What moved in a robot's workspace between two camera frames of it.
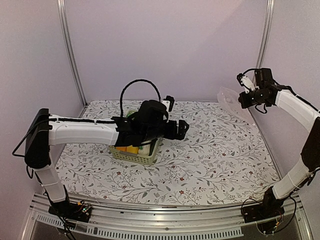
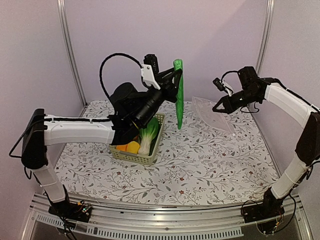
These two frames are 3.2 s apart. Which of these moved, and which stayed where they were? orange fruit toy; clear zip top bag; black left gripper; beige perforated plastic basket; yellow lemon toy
Moved: clear zip top bag; black left gripper
Stayed: yellow lemon toy; orange fruit toy; beige perforated plastic basket
